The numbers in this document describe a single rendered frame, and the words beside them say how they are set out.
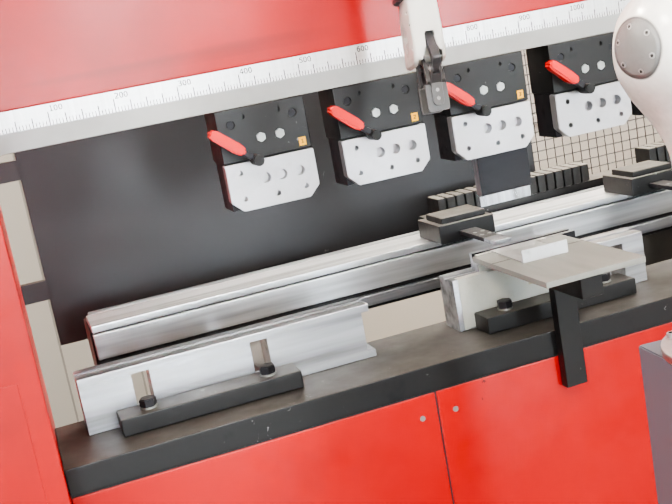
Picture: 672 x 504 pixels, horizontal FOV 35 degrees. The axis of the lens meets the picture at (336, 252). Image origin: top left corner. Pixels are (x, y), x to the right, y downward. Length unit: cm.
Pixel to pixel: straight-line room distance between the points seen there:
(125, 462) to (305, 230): 85
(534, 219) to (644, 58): 113
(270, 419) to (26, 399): 39
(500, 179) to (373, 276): 35
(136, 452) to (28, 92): 56
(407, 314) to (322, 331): 256
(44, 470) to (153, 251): 82
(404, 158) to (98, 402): 64
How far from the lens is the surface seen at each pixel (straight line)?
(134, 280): 227
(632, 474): 202
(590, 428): 194
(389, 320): 435
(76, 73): 168
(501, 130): 188
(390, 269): 213
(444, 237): 210
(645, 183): 232
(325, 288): 209
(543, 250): 183
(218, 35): 172
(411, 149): 182
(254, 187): 173
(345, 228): 236
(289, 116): 174
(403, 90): 181
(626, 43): 117
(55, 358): 426
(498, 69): 188
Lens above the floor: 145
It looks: 12 degrees down
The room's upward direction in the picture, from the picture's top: 10 degrees counter-clockwise
